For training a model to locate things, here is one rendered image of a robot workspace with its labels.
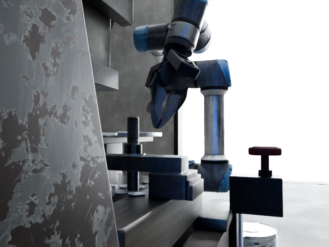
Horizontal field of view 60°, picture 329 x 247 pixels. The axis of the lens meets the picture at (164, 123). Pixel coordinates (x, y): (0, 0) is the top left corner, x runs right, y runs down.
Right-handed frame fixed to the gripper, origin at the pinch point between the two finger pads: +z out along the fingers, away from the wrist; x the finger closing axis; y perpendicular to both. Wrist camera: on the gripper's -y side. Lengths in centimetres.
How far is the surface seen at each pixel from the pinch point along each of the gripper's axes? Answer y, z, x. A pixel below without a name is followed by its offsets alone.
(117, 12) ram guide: -11.2, -12.7, 18.5
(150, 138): 5.7, 3.3, -1.6
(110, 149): -3.1, 9.0, 9.5
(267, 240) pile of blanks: 58, 26, -108
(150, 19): 434, -270, -111
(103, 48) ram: -9.6, -6.4, 18.3
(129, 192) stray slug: -21.7, 14.5, 10.6
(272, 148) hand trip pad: -19.8, 0.6, -14.3
